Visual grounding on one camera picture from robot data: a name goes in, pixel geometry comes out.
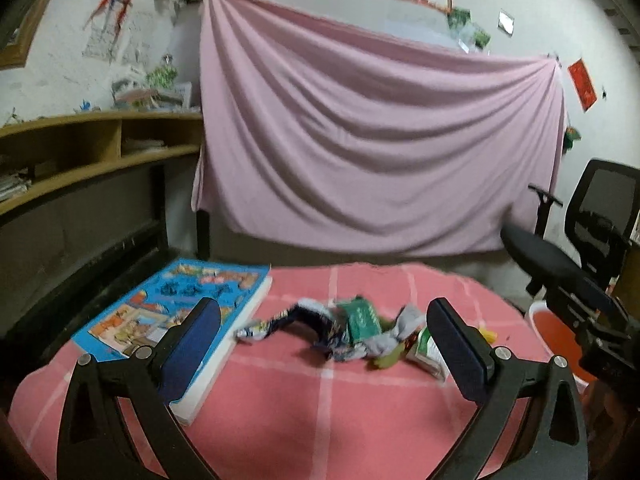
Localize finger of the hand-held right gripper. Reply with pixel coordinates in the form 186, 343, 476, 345
545, 285, 632, 342

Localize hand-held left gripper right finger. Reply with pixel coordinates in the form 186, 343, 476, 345
426, 297, 590, 480

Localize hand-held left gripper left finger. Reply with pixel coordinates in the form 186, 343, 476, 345
56, 297, 223, 480

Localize orange bin with white rim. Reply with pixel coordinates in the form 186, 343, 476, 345
527, 300, 591, 393

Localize blue white snack wrapper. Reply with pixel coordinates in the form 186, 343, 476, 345
235, 299, 351, 362

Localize green white snack packet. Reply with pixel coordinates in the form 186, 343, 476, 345
405, 327, 448, 380

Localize grey crumpled wrapper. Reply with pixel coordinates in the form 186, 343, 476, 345
362, 305, 427, 358

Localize blue comic book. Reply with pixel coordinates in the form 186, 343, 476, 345
72, 258, 273, 426

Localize black office chair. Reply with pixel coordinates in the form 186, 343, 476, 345
500, 158, 640, 311

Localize green paper packet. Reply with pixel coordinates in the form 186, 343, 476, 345
336, 297, 383, 343

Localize pink checked tablecloth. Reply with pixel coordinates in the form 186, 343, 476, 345
7, 261, 556, 480

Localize dark wooden cabinet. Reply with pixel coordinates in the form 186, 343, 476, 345
0, 162, 168, 361

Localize stack of papers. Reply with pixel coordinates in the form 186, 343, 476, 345
122, 137, 167, 154

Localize pink hanging sheet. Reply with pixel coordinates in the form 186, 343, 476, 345
191, 0, 568, 257

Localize pile of books and papers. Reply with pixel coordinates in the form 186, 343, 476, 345
111, 77, 193, 111

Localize black metal post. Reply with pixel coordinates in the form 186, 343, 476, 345
196, 210, 211, 261

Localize wooden wall shelf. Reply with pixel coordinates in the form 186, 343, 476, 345
0, 111, 205, 216

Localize red paper wall sticker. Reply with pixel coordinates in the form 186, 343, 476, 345
568, 58, 598, 112

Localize green wall photos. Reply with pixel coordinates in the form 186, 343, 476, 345
446, 7, 492, 52

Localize wooden picture frame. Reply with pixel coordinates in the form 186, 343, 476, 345
0, 0, 63, 71

